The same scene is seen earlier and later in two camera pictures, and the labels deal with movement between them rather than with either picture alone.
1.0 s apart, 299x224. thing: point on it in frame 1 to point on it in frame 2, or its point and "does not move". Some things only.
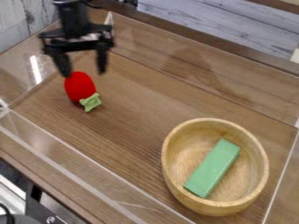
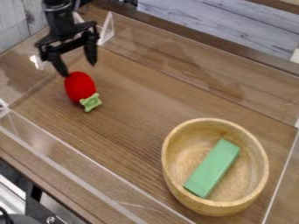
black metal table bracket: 37,209 does not move
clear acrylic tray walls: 181,136 does not move
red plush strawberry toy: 81,89 does not move
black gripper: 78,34 to 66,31
